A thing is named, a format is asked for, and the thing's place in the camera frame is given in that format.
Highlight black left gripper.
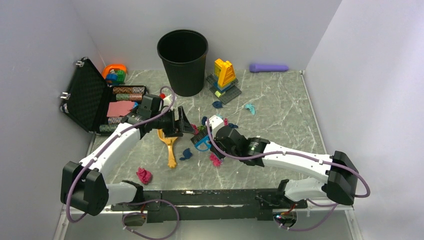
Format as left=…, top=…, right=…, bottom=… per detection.
left=151, top=106, right=196, bottom=138

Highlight blue brush with black bristles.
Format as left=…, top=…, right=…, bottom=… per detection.
left=190, top=128, right=211, bottom=152

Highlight yellow slotted plastic scoop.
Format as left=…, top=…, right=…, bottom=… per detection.
left=157, top=129, right=178, bottom=169

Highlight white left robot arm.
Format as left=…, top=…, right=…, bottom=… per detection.
left=60, top=93, right=195, bottom=216

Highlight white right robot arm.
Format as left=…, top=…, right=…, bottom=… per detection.
left=207, top=126, right=360, bottom=208

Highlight pink paper scrap centre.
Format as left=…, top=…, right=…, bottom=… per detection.
left=209, top=152, right=222, bottom=167

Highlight dark blue paper scrap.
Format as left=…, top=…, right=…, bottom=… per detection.
left=179, top=148, right=193, bottom=161

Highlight navy paper scrap near bricks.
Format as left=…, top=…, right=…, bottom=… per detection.
left=212, top=101, right=223, bottom=109

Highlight cyan paper scrap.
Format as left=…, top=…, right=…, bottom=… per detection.
left=244, top=103, right=256, bottom=115

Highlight yellow toy brick building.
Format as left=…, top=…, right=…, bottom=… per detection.
left=206, top=58, right=242, bottom=105

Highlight large pink paper scrap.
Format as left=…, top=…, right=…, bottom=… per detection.
left=136, top=167, right=153, bottom=185

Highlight black plastic trash bin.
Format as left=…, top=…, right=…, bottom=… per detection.
left=156, top=29, right=209, bottom=97

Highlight purple cylinder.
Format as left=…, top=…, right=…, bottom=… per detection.
left=249, top=63, right=290, bottom=73

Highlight orange tape dispenser toy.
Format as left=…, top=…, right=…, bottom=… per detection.
left=101, top=64, right=128, bottom=86

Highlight black poker chip case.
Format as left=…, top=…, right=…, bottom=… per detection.
left=59, top=57, right=149, bottom=136

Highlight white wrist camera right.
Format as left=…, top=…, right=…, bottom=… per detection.
left=208, top=115, right=225, bottom=137

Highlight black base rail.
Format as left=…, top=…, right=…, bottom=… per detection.
left=111, top=188, right=293, bottom=223

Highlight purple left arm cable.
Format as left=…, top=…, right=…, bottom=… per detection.
left=65, top=86, right=181, bottom=223

